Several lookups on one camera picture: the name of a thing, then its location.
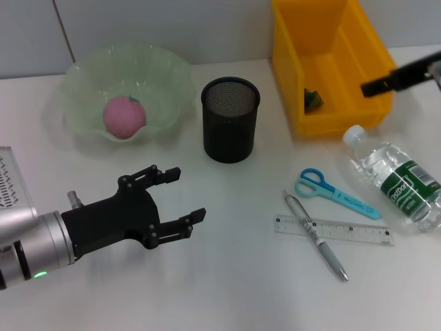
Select grey clear ballpoint pen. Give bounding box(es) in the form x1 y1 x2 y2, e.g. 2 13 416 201
282 190 349 283

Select clear plastic ruler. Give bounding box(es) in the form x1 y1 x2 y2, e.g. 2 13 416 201
274 213 396 246

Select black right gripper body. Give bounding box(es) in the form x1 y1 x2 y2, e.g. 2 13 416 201
388 50 441 92

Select yellow plastic bin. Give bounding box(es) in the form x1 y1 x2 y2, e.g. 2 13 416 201
271 0 396 136

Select blue scissors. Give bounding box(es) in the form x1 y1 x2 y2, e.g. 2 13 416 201
295 168 382 220

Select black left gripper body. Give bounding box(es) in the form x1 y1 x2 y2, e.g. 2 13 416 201
60 174 162 262

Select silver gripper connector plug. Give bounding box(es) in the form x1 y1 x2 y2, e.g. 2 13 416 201
426 61 441 90
67 190 83 210

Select black mesh pen holder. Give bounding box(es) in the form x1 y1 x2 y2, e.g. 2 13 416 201
201 77 261 163

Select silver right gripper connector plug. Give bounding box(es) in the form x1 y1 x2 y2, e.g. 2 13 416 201
426 61 441 90

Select pink toy peach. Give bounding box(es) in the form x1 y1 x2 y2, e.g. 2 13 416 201
103 94 146 139

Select clear green-label water bottle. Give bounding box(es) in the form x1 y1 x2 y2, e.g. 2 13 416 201
342 124 441 234

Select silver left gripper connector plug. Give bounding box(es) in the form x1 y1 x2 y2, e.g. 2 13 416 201
67 190 83 210

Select translucent green fruit plate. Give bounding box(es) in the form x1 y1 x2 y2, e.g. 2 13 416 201
57 43 194 144

